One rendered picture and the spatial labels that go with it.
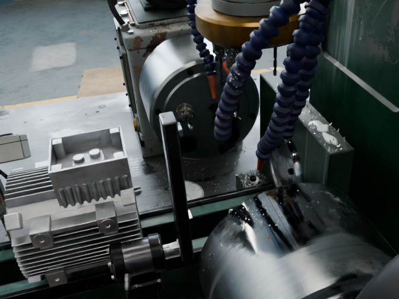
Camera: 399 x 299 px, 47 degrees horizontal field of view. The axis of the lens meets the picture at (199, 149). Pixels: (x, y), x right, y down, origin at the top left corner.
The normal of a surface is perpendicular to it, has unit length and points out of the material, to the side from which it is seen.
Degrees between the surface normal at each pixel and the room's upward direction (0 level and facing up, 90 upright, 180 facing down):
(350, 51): 90
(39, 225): 0
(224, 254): 51
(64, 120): 0
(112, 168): 90
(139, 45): 90
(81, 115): 0
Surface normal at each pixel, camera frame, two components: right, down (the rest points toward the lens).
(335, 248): 0.02, -0.84
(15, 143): 0.17, 0.05
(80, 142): 0.24, 0.54
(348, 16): -0.97, 0.20
